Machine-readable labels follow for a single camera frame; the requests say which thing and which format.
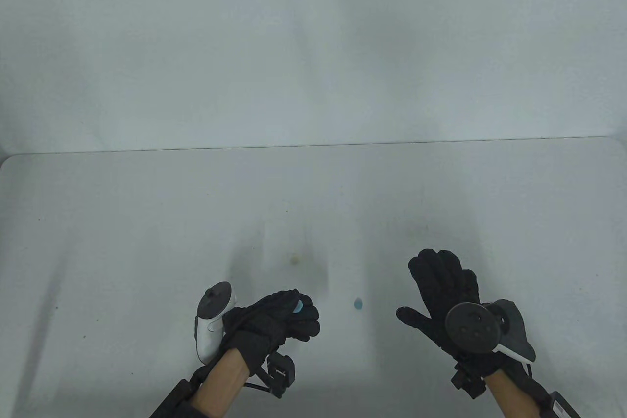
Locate black wrist camera with strap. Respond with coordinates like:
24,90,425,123
509,365,583,418
149,364,211,418

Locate person's left hand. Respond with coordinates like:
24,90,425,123
222,289,321,377

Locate person's right forearm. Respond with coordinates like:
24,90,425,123
482,370,539,418

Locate person's left forearm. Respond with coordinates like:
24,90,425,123
190,347,251,418

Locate white and grey left controller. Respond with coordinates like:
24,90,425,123
196,282,237,364

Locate white and grey right controller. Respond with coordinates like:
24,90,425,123
444,299,537,365

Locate person's right hand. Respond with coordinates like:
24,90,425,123
397,249,510,379

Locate black glove sensor module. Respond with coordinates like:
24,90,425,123
451,363,488,400
267,353,297,399

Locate white and grey controller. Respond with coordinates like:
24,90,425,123
196,282,237,364
444,299,537,365

